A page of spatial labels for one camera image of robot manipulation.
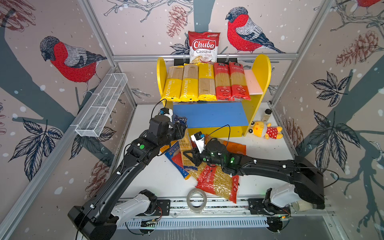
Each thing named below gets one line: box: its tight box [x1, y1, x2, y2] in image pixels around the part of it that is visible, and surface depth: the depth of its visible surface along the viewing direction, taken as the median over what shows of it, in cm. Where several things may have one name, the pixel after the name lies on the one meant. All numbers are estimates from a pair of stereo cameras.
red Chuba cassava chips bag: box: [188, 31, 221, 64], surface depth 85 cm
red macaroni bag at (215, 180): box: [184, 164, 240, 204], surface depth 79 cm
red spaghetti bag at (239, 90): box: [229, 62, 251, 101], surface depth 72 cm
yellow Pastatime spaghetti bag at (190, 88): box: [179, 63, 199, 102], surface depth 73 cm
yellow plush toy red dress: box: [248, 121, 284, 140], surface depth 99 cm
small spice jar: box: [261, 108, 272, 123], surface depth 106 cm
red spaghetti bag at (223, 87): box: [214, 62, 235, 101], surface depth 73 cm
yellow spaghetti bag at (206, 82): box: [198, 62, 218, 102], surface depth 74 cm
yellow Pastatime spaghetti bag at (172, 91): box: [160, 65, 185, 102], surface depth 73 cm
